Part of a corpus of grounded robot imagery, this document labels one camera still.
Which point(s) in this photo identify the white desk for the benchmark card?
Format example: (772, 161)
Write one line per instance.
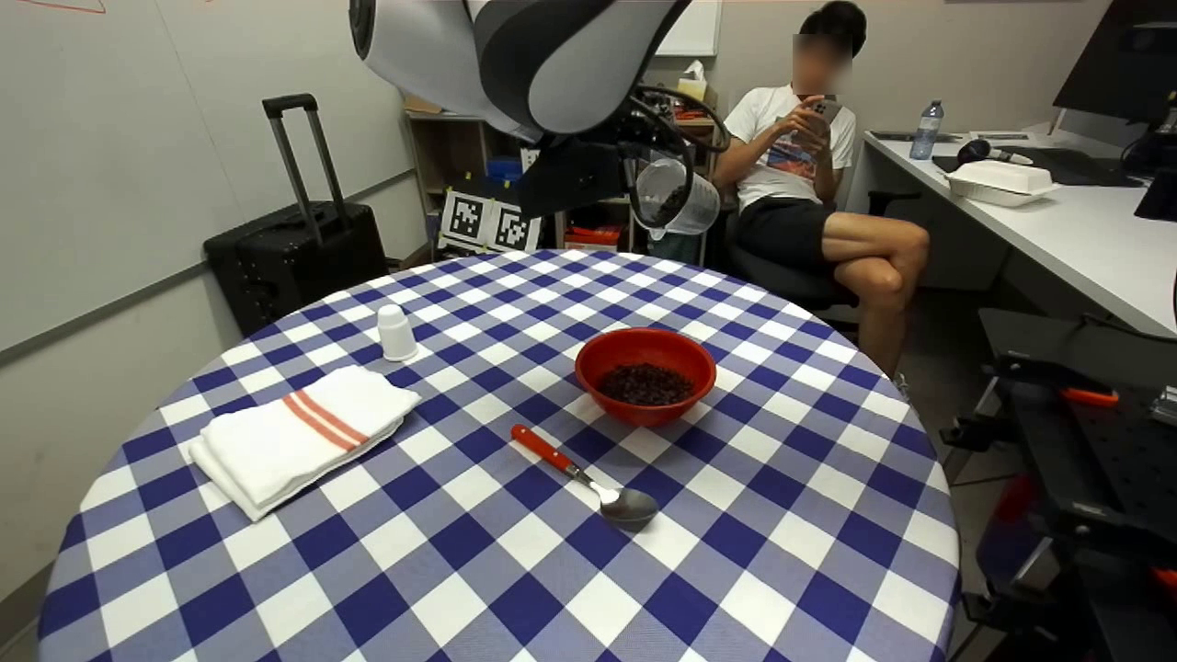
(1087, 236)

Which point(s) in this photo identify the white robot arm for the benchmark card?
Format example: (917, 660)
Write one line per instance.
(528, 66)

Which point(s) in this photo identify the red-handled metal spoon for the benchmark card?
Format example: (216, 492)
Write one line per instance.
(623, 507)

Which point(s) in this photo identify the dark monitor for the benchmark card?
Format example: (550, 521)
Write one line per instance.
(1130, 65)

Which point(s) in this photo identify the clear water bottle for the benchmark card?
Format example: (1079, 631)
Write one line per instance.
(928, 130)

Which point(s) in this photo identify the blue white checkered tablecloth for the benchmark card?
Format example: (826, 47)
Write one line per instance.
(798, 507)

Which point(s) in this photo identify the clear plastic measuring jar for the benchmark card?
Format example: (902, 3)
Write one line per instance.
(675, 198)

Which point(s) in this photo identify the seated person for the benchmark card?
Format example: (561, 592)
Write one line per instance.
(784, 161)

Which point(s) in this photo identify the black rolling suitcase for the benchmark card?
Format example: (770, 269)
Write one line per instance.
(304, 252)

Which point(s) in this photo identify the red bowl with beans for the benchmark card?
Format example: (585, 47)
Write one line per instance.
(643, 377)

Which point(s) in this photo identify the white takeout container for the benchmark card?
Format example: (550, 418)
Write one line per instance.
(1001, 180)

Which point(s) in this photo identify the white towel with orange stripes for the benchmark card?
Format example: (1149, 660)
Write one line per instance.
(258, 457)

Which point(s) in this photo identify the fiducial marker board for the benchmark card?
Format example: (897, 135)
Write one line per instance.
(484, 226)

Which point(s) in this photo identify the orange-handled tool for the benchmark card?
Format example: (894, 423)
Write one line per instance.
(1091, 398)

